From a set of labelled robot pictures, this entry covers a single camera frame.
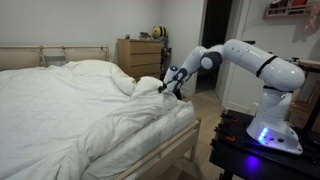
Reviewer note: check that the wooden wall shelf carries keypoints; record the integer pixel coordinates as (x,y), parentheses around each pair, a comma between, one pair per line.
(288,8)

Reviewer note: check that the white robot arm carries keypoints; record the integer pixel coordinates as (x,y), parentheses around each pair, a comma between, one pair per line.
(280,78)

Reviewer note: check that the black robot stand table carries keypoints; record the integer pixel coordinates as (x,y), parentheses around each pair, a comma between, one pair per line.
(237,153)

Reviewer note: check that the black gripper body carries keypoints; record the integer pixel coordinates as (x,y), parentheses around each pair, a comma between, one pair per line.
(162,88)

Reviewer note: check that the wooden chest of drawers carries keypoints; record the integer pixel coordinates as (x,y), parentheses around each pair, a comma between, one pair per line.
(139,58)

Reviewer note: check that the light wooden bed frame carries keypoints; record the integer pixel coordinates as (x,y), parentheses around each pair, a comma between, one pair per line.
(151,165)

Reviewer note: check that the white door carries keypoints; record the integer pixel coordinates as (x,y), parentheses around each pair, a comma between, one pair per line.
(235,28)

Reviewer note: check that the white duvet blanket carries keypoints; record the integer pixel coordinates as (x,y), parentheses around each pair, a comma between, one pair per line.
(55,121)

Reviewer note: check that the yellow black bee plush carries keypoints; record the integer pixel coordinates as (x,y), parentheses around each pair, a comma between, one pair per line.
(159,31)

